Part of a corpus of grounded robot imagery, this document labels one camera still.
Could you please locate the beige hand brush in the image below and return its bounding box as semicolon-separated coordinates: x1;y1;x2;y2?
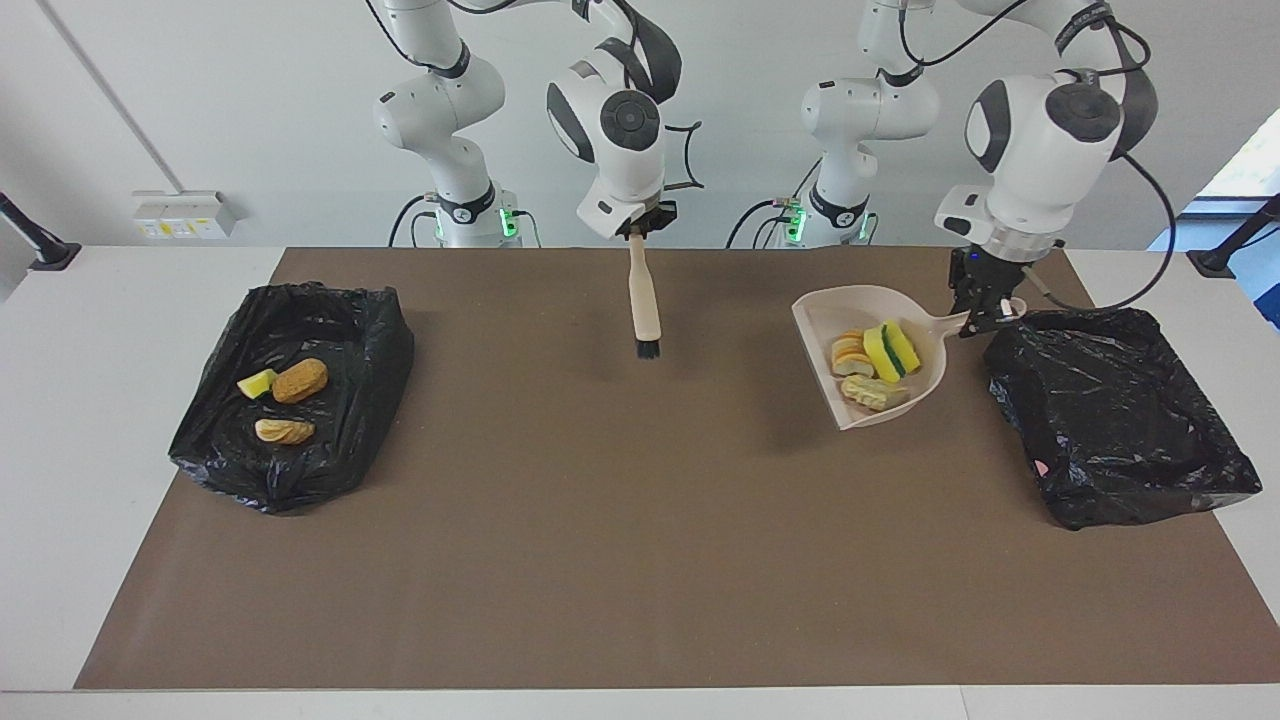
626;233;664;362

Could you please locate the black bag bin pink spot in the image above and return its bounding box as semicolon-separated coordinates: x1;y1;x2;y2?
983;307;1264;532

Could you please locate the black base cable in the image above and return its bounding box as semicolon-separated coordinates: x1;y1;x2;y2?
727;197;806;249
388;193;441;248

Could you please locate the beige plastic dustpan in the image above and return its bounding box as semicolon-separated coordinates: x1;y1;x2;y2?
791;285;1028;432

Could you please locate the yellow and green sponge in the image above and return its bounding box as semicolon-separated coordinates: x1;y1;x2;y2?
882;320;922;379

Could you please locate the black bag lined bin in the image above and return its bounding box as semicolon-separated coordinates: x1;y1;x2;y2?
167;282;416;516

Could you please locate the white wall socket box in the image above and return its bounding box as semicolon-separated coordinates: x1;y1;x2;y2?
132;190;239;241

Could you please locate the brown table mat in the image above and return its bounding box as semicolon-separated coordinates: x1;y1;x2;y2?
73;247;1280;691

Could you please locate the brown foam chunk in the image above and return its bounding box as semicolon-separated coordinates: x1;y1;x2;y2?
272;358;329;405

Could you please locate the black camera stand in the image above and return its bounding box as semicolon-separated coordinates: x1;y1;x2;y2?
0;192;83;273
1187;195;1280;280

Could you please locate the right arm gripper cable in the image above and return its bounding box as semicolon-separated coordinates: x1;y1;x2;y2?
575;0;706;193

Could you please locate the white wall conduit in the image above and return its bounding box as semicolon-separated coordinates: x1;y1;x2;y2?
38;0;189;196

